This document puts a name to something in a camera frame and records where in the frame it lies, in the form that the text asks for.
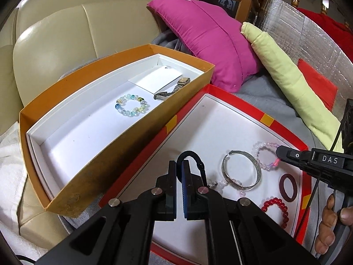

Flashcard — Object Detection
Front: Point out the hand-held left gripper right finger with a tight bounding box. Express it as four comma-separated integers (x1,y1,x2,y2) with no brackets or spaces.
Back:
180,160,321,265

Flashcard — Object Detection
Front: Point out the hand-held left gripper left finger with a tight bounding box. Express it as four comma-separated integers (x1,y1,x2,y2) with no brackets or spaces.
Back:
34,160,177,265

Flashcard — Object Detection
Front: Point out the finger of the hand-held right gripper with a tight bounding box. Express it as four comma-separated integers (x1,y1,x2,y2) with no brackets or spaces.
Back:
275,145,313,169

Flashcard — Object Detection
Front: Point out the pale pink bead bracelet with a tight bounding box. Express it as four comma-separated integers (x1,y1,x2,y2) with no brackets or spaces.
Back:
251,141,282,172

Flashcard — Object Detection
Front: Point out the maroon bangle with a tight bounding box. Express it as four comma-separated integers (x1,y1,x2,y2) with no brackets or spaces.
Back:
280,173,298,201

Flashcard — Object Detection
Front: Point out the black hair tie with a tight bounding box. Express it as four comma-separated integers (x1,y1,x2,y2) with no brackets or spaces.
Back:
176,151,207,189

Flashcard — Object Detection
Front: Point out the silver bangle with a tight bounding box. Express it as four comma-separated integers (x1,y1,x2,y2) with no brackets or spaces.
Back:
222,150,262,191

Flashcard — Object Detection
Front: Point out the clear bead bracelet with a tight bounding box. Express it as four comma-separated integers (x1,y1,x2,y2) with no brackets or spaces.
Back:
208,179,246,197

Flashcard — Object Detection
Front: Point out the red bead bracelet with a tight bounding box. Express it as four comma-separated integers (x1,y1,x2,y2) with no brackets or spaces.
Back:
261,197,290,229

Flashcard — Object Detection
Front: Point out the red cardboard box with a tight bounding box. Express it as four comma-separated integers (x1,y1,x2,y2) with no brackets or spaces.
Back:
98,84,313,265

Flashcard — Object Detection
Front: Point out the person's right hand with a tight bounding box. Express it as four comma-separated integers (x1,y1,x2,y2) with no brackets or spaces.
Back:
314,193,353,255

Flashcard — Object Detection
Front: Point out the folded light green cloth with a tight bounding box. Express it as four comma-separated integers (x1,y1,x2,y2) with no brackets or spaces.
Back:
240,22,345,153

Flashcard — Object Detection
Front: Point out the orange cardboard box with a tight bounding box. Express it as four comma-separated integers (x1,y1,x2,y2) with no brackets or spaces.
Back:
19,44,216,218

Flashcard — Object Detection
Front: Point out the small red cushion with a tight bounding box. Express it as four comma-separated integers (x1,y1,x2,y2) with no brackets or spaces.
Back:
297,59,338,111

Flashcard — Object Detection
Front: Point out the metal wristwatch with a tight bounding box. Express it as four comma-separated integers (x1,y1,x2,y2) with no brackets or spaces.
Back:
154,77,192,100

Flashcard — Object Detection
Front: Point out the white card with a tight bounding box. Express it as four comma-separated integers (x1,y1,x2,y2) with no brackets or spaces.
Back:
128,67,183,94

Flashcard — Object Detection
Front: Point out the silver foil panel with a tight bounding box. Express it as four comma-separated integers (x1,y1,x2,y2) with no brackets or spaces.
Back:
255,0,353,122

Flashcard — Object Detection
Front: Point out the red blanket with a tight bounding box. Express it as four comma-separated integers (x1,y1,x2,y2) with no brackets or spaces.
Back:
297,7,353,61

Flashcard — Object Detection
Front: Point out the pink cushion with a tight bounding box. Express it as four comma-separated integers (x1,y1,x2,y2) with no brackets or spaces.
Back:
147,0,264,94

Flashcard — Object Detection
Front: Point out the white towel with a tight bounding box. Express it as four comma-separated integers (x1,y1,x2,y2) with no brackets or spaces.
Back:
0,136,37,258

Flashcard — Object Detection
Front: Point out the beige leather sofa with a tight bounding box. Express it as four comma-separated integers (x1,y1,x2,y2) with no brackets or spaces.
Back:
0,0,193,265

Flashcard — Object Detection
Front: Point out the black cable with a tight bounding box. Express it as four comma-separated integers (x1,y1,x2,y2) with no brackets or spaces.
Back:
297,125,344,234

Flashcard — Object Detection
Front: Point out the multicolour bead bracelet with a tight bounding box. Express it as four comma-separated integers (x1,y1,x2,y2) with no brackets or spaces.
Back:
115,94,150,117

